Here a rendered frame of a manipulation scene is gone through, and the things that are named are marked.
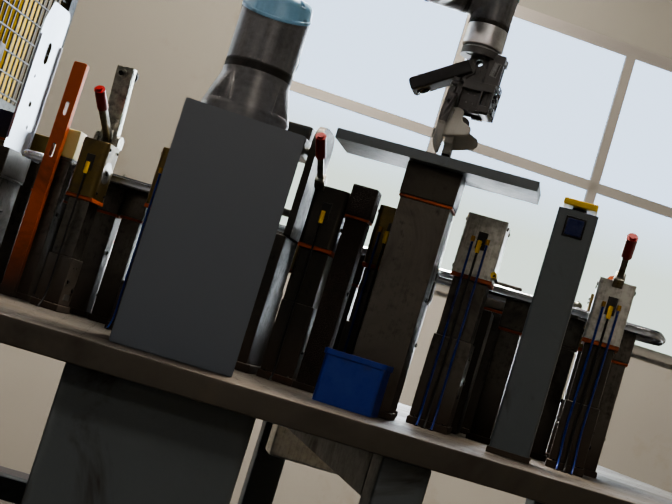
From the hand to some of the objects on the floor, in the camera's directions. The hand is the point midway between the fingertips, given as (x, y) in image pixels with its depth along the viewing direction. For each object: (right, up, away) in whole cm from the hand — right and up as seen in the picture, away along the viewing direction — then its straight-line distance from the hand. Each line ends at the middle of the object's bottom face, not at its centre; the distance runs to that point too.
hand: (438, 154), depth 225 cm
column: (-66, -101, -25) cm, 124 cm away
